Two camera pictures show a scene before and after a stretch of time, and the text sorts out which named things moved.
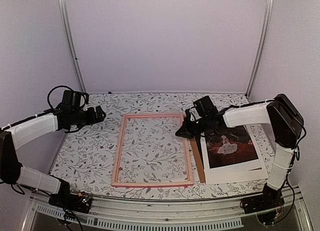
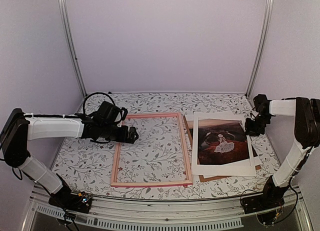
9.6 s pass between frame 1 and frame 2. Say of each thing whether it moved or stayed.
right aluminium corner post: stayed
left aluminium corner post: stayed
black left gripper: moved
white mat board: moved
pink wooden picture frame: stayed
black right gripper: moved
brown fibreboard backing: moved
